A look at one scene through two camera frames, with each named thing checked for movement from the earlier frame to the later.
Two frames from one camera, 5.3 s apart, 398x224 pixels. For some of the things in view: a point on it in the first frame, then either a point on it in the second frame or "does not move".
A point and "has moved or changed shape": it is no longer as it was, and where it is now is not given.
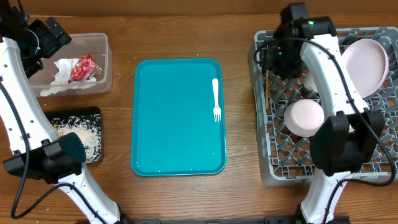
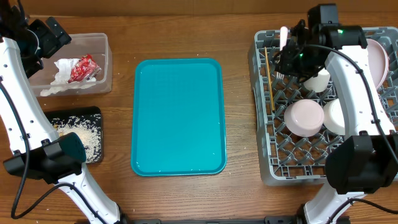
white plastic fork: [217, 109] has moved or changed shape
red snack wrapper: [86, 68] does not move
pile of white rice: [88, 128] does not move
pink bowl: [304, 117] does not move
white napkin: [66, 66] does not move
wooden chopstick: [267, 93] to [272, 99]
